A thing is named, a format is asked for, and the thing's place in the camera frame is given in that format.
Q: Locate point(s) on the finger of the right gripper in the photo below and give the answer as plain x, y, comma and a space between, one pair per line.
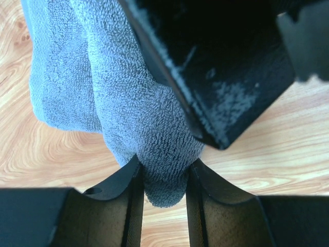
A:
225, 60

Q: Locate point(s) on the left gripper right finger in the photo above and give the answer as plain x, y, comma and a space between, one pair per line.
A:
223, 215

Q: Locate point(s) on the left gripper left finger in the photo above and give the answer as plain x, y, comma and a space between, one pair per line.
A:
107, 214

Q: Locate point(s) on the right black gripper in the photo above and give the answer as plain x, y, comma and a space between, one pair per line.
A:
304, 29

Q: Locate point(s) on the grey towel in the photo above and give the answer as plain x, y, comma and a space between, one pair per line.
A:
88, 74

